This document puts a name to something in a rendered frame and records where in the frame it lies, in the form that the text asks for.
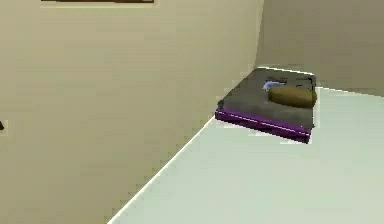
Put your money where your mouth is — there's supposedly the brown framed wall picture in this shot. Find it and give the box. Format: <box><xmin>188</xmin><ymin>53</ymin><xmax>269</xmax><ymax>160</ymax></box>
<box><xmin>40</xmin><ymin>0</ymin><xmax>155</xmax><ymax>5</ymax></box>

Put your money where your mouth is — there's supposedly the olive oval object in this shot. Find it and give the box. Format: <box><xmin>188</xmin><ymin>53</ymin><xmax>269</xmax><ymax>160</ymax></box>
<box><xmin>267</xmin><ymin>85</ymin><xmax>318</xmax><ymax>109</ymax></box>

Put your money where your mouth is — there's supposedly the grey and purple flat box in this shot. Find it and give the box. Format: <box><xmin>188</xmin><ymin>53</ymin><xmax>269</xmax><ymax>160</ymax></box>
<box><xmin>214</xmin><ymin>67</ymin><xmax>317</xmax><ymax>145</ymax></box>

